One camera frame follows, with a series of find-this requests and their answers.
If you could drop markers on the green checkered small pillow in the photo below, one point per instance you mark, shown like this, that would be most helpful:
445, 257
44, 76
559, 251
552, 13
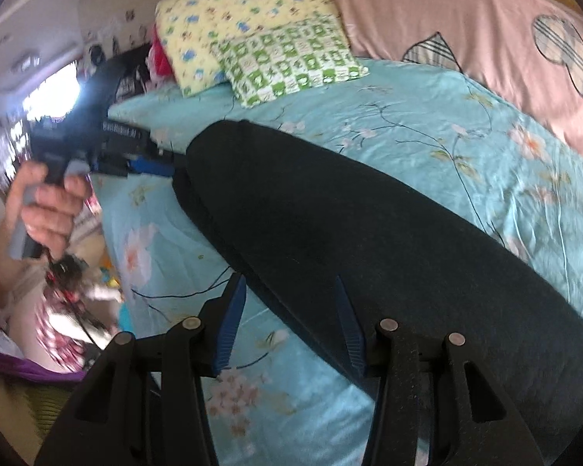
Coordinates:
285, 60

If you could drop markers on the person's left hand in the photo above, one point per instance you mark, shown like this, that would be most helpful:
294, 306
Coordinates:
44, 212

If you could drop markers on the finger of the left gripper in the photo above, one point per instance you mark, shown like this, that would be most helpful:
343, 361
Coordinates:
160, 166

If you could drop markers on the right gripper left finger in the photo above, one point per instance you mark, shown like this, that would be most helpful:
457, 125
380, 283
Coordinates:
142, 402

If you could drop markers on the person's left forearm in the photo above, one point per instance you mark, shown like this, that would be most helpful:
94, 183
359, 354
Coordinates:
11, 271

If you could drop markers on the light blue floral bedsheet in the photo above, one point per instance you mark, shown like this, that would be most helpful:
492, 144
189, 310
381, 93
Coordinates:
277, 402

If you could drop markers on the black pants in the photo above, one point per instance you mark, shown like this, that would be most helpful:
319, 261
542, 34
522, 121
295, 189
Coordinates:
296, 219

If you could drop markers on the red cloth beside pillow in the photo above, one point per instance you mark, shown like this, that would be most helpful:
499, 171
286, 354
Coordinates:
158, 65

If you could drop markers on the pink quilt with plaid hearts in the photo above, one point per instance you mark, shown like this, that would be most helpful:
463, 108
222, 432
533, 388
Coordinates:
529, 52

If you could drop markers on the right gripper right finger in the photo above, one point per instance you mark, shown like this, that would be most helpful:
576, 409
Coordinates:
437, 403

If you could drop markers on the yellow cartoon print pillow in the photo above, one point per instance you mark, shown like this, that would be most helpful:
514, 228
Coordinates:
187, 29

